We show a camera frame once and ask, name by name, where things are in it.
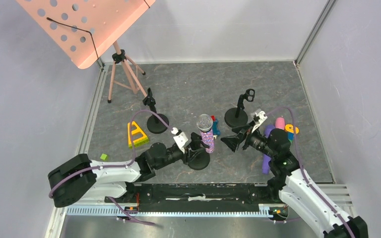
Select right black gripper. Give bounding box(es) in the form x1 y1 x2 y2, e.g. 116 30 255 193
220 119 276 159

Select black microphone stand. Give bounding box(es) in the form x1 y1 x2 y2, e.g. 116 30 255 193
142 88 169 134
186 132 210 171
224 88 255 127

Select glitter microphone silver head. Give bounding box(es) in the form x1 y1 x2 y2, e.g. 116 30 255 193
196 114 215 154

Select purple toy microphone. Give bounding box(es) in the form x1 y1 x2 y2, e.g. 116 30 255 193
262 124 275 175

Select pink toy microphone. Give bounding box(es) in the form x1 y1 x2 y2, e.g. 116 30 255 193
275 117 286 130

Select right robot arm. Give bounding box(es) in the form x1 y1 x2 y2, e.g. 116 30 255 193
221 125 369 238

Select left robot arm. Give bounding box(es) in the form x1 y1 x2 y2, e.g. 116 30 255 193
48 141 209 208

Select pink music stand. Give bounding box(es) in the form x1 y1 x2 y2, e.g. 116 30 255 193
18 0 154 96

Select red blue toy car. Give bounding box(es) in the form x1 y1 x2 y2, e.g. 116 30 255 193
211 115 221 138

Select yellow triangle toy block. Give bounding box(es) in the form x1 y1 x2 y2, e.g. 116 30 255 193
127 121 150 149

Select stacked orange blue green blocks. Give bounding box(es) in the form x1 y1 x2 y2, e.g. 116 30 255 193
284 124 299 142

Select small green cube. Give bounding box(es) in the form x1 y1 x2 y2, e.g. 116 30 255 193
100 154 109 161

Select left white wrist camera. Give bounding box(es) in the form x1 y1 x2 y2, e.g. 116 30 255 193
171 127 191 154

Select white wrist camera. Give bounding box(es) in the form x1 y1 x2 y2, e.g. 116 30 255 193
251 109 267 133
171 127 191 154

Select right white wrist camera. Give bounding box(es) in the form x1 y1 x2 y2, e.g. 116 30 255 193
251 109 267 133

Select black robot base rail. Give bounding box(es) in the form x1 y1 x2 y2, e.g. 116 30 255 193
104 182 289 215

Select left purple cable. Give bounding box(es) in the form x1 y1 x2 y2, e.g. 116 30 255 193
48 110 175 226

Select purple cable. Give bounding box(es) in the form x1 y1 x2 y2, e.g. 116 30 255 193
264 106 356 238
48 110 175 226

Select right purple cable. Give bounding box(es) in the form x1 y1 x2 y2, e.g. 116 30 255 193
264 106 356 238

